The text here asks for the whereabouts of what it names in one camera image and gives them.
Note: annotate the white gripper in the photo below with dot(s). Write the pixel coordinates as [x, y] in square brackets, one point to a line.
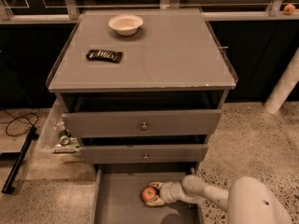
[166, 192]

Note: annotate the red apple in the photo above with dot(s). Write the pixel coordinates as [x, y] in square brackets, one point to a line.
[148, 193]

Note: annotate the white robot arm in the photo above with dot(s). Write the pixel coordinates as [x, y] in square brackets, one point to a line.
[248, 201]

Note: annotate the grey bottom drawer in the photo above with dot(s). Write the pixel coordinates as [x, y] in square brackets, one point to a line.
[118, 195]

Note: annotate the grey drawer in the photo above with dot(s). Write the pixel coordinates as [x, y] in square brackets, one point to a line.
[118, 195]
[143, 153]
[142, 123]

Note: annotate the grey middle drawer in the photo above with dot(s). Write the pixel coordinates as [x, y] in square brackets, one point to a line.
[143, 153]

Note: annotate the grey top drawer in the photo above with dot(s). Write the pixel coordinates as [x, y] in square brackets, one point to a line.
[142, 123]

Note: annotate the grey drawer cabinet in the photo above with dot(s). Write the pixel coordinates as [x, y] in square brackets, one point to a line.
[172, 62]

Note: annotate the green soda can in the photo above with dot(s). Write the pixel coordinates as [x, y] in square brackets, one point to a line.
[64, 137]

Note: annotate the clear plastic trash bin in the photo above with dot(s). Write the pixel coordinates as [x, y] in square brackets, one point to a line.
[48, 141]

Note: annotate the black candy bar wrapper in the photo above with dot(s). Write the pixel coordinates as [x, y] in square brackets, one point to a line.
[104, 55]

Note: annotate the black metal stand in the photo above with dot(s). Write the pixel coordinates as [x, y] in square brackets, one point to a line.
[7, 188]

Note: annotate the white paper bowl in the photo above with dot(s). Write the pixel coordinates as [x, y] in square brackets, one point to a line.
[125, 24]

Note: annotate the orange fruit on ledge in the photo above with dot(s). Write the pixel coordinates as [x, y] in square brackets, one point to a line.
[289, 9]

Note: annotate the metal window railing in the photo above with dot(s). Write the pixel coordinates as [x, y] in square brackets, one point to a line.
[72, 11]

